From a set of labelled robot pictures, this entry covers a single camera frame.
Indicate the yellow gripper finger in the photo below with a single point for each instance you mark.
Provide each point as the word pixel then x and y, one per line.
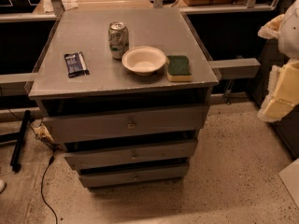
pixel 272 28
pixel 283 92

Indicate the grey drawer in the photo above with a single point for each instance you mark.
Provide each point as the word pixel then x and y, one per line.
pixel 132 154
pixel 134 176
pixel 68 129

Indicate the grey top drawer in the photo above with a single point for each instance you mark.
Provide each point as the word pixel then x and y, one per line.
pixel 68 129

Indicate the grey drawer cabinet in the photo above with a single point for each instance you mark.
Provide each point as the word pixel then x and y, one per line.
pixel 125 93

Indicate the grey bottom drawer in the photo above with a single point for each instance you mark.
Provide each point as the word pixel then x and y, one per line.
pixel 134 176

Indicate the dark cabinet at right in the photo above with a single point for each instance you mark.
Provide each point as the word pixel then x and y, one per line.
pixel 288 128

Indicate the green yellow sponge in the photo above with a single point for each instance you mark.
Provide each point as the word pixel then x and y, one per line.
pixel 177 69

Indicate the white paper bowl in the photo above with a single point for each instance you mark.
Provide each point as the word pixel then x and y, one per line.
pixel 143 60

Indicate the green soda can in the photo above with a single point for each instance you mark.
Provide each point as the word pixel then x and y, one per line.
pixel 118 39

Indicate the blue snack packet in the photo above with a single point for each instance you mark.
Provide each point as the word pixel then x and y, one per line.
pixel 75 64

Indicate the white crumpled cloth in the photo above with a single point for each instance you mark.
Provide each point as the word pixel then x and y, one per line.
pixel 70 4

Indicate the white power strip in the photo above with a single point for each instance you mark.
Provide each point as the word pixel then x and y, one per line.
pixel 43 133

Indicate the black bar on floor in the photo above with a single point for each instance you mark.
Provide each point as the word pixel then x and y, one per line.
pixel 14 163

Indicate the grey side rail beam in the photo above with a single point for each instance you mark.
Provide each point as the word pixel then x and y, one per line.
pixel 236 68

